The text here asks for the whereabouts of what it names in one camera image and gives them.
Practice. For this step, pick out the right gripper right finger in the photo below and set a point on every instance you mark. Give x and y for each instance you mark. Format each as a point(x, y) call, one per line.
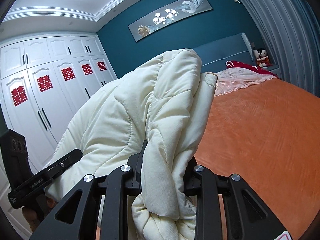
point(200, 182)

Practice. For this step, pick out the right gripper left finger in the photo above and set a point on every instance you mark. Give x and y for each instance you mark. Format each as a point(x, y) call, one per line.
point(121, 183)

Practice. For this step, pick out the cream quilted padded jacket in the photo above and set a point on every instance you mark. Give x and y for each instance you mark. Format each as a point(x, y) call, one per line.
point(160, 109)

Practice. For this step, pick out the orange plush bed blanket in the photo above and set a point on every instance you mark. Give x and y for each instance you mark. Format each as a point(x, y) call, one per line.
point(269, 134)

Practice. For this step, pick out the pink lace bedspread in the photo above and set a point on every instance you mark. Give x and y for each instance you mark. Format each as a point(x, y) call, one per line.
point(234, 79)

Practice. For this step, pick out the white wardrobe with red stickers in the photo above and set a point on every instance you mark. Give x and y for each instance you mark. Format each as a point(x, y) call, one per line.
point(45, 79)

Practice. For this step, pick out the red pillow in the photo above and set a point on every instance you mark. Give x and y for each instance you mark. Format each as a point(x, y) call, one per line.
point(256, 69)

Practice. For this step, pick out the blue upholstered headboard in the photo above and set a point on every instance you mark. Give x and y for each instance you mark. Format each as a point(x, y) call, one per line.
point(214, 55)

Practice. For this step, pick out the red and white doll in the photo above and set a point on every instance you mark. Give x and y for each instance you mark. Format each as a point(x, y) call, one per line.
point(261, 57)

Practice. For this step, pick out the grey blue curtain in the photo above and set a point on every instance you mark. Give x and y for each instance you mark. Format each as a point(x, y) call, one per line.
point(290, 31)

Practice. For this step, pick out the long floral wall painting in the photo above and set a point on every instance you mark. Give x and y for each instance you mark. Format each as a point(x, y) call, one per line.
point(167, 15)

